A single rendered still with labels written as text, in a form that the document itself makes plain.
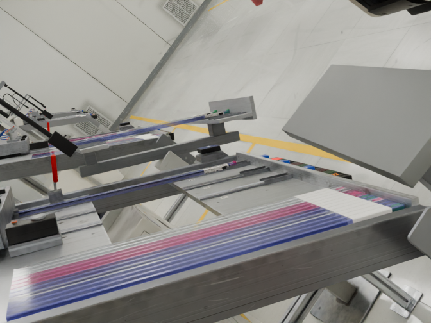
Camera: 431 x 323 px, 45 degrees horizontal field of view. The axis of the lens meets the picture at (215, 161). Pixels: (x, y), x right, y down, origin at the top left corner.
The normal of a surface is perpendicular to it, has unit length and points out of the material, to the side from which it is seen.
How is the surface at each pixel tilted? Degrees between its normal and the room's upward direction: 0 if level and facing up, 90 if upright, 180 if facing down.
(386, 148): 0
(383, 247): 90
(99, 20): 91
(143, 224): 90
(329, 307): 0
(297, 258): 90
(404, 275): 0
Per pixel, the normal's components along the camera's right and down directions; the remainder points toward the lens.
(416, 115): -0.75, -0.57
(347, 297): 0.34, 0.07
